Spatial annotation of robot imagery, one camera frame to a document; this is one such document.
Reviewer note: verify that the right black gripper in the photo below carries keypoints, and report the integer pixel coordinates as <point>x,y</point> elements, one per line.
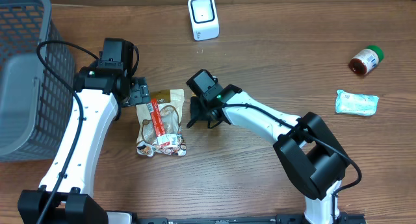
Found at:
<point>198,110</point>

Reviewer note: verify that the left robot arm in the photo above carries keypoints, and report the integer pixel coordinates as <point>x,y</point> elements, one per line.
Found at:
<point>65,194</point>

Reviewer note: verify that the beige dried food bag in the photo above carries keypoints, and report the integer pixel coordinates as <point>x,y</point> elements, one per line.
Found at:
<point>170,104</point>

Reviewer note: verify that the white barcode scanner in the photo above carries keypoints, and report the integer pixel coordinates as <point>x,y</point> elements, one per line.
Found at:
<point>204,19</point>

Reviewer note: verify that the grey plastic mesh basket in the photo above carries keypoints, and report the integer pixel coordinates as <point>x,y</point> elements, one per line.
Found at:
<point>35,107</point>

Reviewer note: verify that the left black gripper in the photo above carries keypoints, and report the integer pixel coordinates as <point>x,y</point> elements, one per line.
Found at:
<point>140,92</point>

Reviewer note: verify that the green white round container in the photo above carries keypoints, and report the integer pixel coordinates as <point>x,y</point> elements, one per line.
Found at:
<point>366,60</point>

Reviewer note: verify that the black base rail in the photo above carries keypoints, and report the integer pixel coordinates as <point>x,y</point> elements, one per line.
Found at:
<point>221,220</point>

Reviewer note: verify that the red snack stick pack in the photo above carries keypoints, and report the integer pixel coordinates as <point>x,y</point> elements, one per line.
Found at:
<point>158,126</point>

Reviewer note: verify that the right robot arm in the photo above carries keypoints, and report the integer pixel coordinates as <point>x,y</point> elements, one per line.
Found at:
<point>311,156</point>

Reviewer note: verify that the teal wet wipes packet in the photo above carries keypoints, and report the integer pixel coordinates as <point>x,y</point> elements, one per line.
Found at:
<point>356,104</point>

